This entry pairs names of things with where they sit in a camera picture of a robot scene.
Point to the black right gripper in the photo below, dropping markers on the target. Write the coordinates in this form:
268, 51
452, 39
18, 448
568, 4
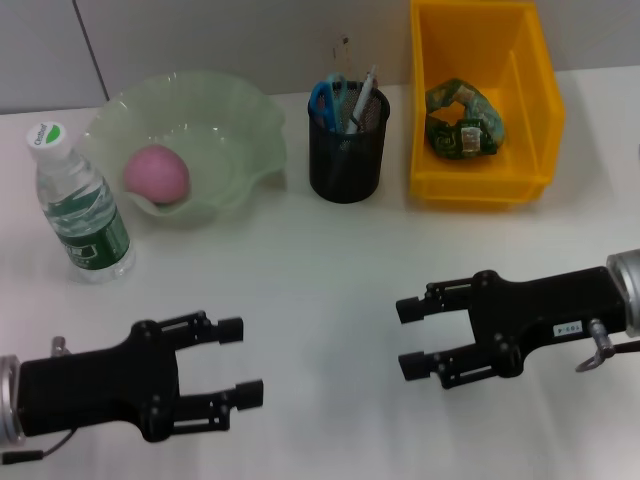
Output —
540, 320

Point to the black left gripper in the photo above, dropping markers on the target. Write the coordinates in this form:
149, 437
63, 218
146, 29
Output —
100, 390

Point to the green plastic wrapper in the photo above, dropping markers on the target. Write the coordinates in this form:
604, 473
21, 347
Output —
450, 140

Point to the clear water bottle green label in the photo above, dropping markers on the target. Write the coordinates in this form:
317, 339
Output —
85, 225

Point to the pink peach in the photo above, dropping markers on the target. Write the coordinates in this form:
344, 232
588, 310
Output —
155, 175

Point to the silver grey ballpoint pen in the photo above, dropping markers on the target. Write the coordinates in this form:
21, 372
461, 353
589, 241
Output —
364, 97

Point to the blue scissors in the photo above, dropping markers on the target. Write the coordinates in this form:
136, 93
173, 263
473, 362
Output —
322, 102

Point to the black mesh pen cup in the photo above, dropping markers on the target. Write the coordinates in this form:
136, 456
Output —
345, 170

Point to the yellow plastic storage bin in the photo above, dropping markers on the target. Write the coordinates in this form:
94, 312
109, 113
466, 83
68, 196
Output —
540, 125

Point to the pale green glass bowl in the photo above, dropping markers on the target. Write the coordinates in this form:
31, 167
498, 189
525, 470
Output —
225, 125

